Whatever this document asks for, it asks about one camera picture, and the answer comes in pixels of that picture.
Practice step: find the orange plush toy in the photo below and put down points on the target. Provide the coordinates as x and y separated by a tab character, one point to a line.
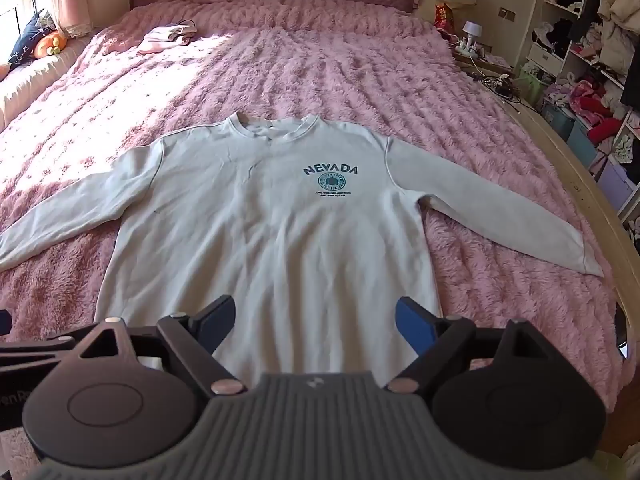
47	42

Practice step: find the white open wardrobe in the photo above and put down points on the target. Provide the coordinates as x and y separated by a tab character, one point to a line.
547	60

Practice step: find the beige coat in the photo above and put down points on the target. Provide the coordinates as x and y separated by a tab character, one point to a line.
617	10

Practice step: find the purple storage bin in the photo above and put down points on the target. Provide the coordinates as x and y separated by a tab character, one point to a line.
615	185

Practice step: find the pink fluffy blanket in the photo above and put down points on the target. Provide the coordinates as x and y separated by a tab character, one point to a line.
350	75

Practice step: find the wooden bed frame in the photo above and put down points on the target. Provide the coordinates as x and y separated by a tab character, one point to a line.
575	170

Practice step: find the dark blue pillow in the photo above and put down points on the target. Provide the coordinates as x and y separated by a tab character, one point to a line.
25	40

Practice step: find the white table lamp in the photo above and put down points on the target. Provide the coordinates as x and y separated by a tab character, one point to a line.
471	30

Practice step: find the wall socket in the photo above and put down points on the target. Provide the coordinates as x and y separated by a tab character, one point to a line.
506	14

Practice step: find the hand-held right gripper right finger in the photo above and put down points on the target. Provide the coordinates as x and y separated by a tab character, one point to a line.
415	327

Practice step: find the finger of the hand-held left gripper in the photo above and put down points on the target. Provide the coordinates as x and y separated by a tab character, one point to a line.
30	350

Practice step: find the blue storage bin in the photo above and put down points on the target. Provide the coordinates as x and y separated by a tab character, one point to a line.
570	132

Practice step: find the white power strip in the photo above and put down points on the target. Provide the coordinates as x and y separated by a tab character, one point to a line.
472	51

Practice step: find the black jacket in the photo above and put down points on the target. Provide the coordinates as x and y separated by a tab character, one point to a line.
590	5

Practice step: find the pile of pink clothes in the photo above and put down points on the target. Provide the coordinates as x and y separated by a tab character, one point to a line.
585	105

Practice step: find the green storage bin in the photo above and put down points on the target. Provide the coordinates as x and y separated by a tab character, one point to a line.
531	85

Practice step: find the white printed sweatshirt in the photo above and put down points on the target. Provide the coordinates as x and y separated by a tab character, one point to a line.
280	240

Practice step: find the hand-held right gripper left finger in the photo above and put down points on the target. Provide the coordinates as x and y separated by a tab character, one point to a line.
220	317

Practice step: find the cream window seat cushion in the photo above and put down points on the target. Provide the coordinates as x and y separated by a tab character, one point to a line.
30	80

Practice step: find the red snack bag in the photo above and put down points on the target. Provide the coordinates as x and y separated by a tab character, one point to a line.
442	17

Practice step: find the folded pink and white clothes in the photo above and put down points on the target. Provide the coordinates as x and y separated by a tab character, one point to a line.
165	37

